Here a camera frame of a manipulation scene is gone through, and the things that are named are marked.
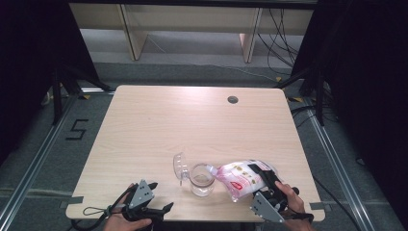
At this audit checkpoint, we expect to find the dark curtain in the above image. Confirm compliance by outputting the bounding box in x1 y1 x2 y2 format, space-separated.
0 0 100 167
290 0 408 231

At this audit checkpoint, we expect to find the red and white sugar bag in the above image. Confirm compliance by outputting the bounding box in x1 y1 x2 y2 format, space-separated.
210 159 280 204

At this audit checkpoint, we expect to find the clear glass jar with lid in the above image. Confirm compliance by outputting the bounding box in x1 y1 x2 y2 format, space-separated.
172 152 217 197

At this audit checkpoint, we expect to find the person's right hand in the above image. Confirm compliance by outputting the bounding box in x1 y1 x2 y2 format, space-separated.
273 180 314 225

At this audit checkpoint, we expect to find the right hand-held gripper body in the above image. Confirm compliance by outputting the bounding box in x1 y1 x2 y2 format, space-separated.
249 169 301 224

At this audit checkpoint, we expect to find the black crossbar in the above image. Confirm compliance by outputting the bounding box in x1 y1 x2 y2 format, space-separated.
68 0 319 9

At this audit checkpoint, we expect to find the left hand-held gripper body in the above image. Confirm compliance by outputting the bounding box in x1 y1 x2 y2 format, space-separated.
120 179 166 223

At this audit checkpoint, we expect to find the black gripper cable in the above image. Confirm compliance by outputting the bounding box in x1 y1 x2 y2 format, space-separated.
70 186 136 231

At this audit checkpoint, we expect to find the black floor cable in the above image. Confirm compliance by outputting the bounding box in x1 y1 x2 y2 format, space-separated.
312 176 364 231

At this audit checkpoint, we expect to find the black wrist strap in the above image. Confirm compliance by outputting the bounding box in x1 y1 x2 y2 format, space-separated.
283 212 315 223

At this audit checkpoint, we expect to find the thin white floor cable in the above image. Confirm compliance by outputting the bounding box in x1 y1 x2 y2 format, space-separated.
147 36 277 82

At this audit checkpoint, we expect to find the person's left hand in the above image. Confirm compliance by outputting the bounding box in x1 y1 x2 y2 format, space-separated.
103 183 153 231

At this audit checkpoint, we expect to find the aluminium floor rail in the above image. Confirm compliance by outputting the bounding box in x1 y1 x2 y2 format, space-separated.
302 97 383 231
0 94 80 225

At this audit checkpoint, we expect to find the bundle of black cables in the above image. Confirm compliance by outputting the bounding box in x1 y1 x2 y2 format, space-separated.
256 8 301 76

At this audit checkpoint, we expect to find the light wooden furniture frame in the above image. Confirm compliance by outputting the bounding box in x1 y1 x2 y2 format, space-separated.
68 2 316 64

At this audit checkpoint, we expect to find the black metal stand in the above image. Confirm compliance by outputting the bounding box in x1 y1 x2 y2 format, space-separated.
273 65 326 126
51 64 114 126

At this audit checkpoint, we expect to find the thin black lanyard cord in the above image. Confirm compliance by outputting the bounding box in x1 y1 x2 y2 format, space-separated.
82 206 112 218

